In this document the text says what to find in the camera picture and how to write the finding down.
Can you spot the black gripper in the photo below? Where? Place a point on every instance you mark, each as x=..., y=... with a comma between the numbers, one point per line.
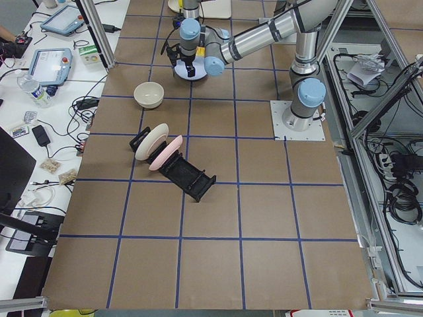
x=188, y=61

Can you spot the blue plate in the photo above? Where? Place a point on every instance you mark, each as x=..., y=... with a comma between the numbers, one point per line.
x=198, y=72

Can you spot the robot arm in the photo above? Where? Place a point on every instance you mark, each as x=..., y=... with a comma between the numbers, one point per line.
x=191, y=8
x=302, y=18

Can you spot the cream plate under lemon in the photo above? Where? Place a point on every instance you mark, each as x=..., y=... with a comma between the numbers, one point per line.
x=173, y=6

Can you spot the cream plate in rack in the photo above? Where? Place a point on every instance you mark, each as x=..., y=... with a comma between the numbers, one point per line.
x=151, y=140

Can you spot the pink plate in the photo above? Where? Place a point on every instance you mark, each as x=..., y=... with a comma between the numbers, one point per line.
x=166, y=153

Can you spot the black plate rack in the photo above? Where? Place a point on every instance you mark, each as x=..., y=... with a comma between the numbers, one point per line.
x=179, y=171

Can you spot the cream bowl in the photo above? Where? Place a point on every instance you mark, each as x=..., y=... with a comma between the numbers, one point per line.
x=149, y=94

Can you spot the white rectangular tray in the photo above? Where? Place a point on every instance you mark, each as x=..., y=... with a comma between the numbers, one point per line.
x=220, y=9

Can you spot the black power adapter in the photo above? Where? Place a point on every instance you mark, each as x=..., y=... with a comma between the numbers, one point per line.
x=108, y=28

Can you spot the green white box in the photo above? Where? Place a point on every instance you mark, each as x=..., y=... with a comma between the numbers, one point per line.
x=89, y=55

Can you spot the teach pendant tablet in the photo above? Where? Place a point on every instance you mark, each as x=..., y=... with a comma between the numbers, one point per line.
x=64, y=22

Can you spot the plastic water bottle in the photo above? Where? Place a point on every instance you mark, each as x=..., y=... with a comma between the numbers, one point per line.
x=34, y=90

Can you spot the aluminium frame post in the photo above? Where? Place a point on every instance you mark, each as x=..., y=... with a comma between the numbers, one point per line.
x=96, y=30

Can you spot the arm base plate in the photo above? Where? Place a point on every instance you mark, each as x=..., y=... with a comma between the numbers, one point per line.
x=314, y=132

